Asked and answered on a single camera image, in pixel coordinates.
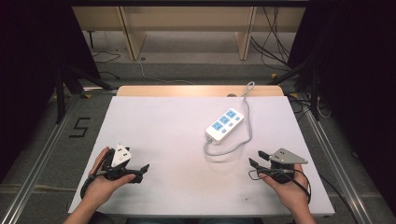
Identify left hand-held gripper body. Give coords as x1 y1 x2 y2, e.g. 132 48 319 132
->
101 143 143 183

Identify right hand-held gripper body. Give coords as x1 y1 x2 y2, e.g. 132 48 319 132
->
266 147 309 185

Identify person's right hand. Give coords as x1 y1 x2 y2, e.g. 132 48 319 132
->
259 163 313 217

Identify person's left hand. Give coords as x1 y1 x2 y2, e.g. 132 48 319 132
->
81 147 136 203

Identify white table mat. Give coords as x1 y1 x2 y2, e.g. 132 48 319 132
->
67 95 336 218

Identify white power strip blue sockets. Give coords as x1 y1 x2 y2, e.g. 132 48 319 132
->
205 107 246 146

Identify black tripod stand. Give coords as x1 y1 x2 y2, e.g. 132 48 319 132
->
266 54 322 122
53 60 117 125

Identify black curtain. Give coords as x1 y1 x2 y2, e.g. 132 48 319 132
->
288 0 396 216
0 0 102 185

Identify wooden shelf unit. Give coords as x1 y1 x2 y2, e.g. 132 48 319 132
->
72 6 306 62

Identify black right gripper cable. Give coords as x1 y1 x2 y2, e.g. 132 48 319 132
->
247 167 360 224

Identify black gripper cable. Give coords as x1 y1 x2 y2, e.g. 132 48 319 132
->
79 148 110 201
247 167 360 224

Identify grey power strip cable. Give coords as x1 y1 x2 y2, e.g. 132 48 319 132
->
204 81 257 158

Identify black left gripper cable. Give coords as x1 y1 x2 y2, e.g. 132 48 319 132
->
79 148 110 201

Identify aluminium floor rail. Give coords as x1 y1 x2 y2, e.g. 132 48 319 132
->
298 106 376 224
0 92 82 224

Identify white floor cable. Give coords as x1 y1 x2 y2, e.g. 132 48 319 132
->
135 58 194 86

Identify black floor cable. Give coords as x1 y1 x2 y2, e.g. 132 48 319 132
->
91 49 122 81

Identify bundle of black cables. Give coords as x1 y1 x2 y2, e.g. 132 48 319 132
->
249 6 293 72

